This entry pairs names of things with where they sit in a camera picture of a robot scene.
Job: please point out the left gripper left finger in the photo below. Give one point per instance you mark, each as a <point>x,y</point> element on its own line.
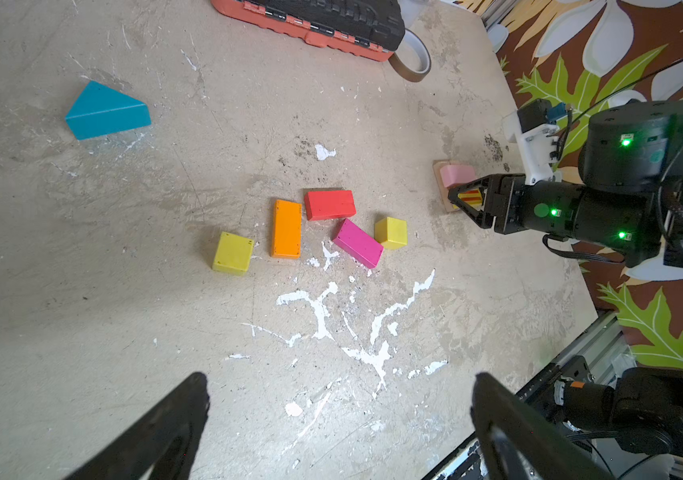
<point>163,444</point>

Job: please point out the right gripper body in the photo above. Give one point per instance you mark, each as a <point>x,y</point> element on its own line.
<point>564,210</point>

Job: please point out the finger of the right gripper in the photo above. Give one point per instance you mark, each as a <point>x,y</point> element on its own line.
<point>480,183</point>
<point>475,213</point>

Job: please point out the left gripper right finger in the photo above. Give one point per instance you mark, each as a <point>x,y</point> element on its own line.
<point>517,443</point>

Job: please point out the light pink block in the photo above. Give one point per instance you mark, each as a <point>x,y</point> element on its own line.
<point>456,174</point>

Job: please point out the yellow red-striped block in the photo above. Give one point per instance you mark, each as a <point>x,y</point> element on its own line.
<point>473,198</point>

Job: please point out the natural wood plank block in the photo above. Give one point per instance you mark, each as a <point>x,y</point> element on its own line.
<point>447,206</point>

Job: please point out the magenta rectangular block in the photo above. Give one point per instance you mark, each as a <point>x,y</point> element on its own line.
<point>362,247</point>

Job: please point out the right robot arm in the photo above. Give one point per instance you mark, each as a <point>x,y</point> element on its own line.
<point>636,149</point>

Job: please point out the small yellow cube block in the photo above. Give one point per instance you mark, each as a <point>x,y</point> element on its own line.
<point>391,233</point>

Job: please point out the red rectangular block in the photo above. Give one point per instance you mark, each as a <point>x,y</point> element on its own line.
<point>329,204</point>

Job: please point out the orange rectangular block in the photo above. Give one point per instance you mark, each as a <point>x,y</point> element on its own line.
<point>287,230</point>

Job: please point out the yellow-green square block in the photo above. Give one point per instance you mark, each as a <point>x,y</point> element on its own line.
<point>233,255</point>

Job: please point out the teal triangular block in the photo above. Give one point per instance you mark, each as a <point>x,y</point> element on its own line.
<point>100,111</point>

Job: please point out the brown tape roll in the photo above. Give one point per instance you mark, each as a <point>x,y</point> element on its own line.
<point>411,60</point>

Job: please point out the black tool case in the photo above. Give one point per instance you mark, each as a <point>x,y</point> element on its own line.
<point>368,29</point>

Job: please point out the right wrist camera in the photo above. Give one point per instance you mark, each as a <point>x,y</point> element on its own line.
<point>534,129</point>

